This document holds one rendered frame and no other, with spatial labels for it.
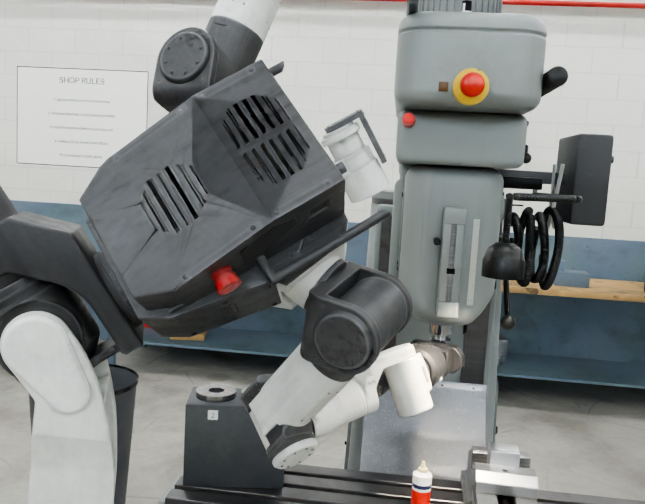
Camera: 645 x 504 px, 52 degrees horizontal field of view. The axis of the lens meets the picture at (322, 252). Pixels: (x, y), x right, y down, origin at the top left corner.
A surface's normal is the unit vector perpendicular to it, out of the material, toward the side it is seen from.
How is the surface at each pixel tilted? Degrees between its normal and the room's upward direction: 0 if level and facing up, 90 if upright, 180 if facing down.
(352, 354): 101
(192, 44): 71
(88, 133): 90
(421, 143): 90
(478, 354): 90
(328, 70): 90
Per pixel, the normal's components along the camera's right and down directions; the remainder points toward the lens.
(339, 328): -0.43, 0.28
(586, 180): -0.12, 0.11
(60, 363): 0.25, 0.13
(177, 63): -0.35, -0.23
